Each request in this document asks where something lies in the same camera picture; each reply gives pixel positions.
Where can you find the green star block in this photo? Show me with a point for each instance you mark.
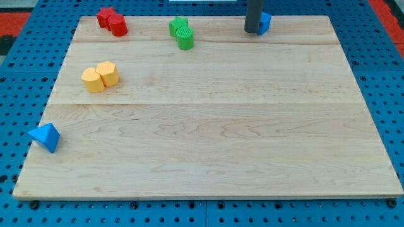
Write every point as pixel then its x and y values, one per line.
pixel 177 23

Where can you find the red star block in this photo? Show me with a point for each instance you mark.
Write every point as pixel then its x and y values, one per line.
pixel 103 16

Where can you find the wooden board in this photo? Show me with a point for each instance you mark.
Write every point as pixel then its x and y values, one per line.
pixel 239 117

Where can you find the green cylinder block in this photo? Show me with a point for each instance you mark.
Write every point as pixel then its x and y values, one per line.
pixel 184 38

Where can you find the yellow hexagon block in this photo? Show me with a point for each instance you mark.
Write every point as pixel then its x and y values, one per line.
pixel 108 72

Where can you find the blue cube block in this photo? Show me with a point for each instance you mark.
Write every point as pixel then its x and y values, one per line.
pixel 264 23

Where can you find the yellow heart block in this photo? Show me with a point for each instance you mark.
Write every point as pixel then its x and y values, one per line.
pixel 92 80

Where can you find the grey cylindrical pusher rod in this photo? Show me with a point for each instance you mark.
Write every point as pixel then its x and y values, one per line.
pixel 253 15

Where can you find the red cylinder block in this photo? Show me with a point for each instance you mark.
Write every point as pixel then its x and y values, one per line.
pixel 117 25

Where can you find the blue triangle block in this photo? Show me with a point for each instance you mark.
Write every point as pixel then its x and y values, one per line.
pixel 47 136

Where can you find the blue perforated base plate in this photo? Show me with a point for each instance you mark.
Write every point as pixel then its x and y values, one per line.
pixel 30 69

